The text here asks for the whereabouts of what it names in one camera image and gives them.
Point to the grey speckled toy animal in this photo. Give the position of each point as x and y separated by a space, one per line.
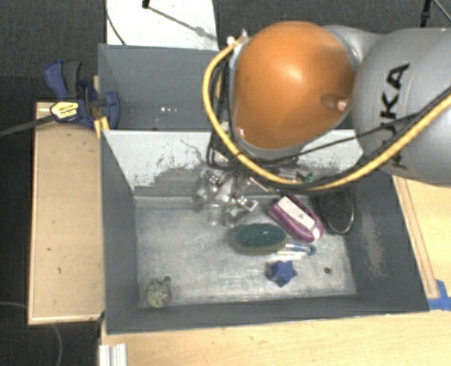
157 294

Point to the black mesh oval strainer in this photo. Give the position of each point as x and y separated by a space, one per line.
336 210

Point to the grey metal bin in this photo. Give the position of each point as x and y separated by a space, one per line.
195 250

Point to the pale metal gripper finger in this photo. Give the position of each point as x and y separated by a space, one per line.
240 206
204 191

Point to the pale wood flat board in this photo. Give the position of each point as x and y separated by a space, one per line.
67 219

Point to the green oval scrub sponge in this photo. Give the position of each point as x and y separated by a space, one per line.
259 236

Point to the purple and white brush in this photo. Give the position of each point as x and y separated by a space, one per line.
296 217

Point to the blue star block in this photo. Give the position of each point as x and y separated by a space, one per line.
281 273

